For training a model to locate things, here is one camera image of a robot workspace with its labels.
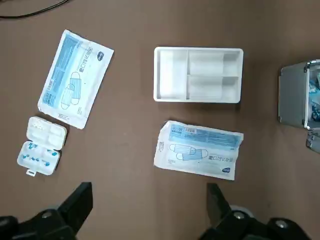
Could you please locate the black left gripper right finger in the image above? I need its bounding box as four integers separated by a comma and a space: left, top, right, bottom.
198, 182, 313, 240

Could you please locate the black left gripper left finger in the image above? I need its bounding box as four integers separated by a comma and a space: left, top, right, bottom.
0, 181, 93, 240

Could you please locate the aluminium first-aid case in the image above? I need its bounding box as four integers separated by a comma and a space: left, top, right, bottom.
276, 59, 320, 151

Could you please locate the white partition tray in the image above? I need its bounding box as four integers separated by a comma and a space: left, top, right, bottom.
153, 46, 245, 103

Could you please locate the teal white gauze packet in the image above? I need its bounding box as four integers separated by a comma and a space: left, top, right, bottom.
309, 74, 320, 101

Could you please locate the folded mask packet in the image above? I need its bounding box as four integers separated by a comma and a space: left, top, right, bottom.
153, 120, 245, 181

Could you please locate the white pill box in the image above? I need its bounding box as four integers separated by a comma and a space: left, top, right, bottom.
16, 116, 68, 177

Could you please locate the large flat mask packet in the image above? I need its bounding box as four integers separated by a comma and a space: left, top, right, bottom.
37, 29, 115, 131

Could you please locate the blue dotted bandage packet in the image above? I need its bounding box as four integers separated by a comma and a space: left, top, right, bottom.
309, 99, 320, 124

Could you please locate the black loose table cable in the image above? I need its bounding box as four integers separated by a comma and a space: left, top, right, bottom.
0, 0, 71, 20

